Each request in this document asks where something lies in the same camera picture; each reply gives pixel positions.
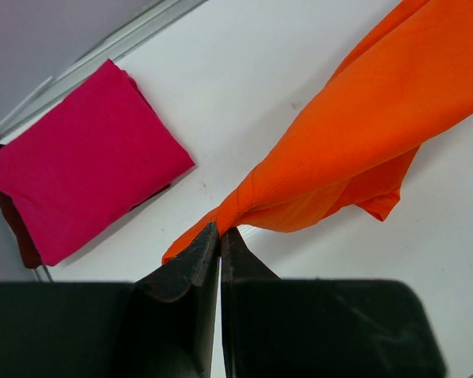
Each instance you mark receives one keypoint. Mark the dark red folded t-shirt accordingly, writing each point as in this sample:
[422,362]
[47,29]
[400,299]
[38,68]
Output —
[28,252]

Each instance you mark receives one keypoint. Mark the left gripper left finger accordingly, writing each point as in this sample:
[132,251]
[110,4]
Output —
[160,326]

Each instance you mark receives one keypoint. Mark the folded magenta t-shirt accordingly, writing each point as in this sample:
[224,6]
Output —
[95,156]

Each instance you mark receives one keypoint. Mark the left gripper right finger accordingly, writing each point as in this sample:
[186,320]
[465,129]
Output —
[274,327]

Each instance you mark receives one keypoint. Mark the orange t-shirt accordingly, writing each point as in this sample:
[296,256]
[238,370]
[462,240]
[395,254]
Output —
[408,80]

